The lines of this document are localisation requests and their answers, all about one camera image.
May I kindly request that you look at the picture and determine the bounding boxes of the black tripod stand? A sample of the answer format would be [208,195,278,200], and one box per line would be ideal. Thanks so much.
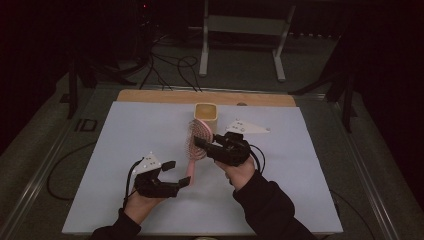
[288,66,358,134]
[59,49,138,120]

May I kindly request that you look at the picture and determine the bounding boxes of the person's right hand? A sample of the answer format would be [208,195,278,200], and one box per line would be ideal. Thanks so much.
[216,156,256,192]

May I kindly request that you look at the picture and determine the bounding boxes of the black floor cable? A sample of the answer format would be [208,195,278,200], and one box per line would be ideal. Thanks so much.
[46,141,98,202]

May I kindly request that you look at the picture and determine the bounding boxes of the left hand-held gripper black cable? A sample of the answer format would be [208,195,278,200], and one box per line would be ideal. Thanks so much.
[122,159,143,209]

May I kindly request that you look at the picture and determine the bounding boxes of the person's left hand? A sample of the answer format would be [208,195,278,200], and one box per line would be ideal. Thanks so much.
[123,191,168,225]

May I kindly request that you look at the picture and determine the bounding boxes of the hand-held gripper black cable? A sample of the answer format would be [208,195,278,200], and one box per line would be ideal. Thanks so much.
[248,143,267,175]
[122,159,143,209]

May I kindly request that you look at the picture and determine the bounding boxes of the tangled black cables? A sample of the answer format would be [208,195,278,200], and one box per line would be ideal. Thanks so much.
[139,33,203,93]

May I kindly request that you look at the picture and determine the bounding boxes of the pale yellow square cup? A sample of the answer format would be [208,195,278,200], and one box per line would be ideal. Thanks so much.
[193,102,219,135]

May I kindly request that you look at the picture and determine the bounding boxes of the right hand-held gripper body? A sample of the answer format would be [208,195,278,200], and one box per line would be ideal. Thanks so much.
[207,118,271,168]

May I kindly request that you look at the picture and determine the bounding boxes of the right hand-held gripper black cable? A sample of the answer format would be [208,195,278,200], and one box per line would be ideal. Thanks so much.
[248,143,267,175]

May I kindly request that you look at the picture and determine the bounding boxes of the pink hairbrush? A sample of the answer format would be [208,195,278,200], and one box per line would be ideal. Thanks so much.
[184,119,215,186]

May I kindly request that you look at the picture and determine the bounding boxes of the grey metal stand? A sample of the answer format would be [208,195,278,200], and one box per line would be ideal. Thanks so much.
[198,0,297,83]

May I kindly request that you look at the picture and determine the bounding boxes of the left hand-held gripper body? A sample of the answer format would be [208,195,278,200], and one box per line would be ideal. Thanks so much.
[132,151,183,199]

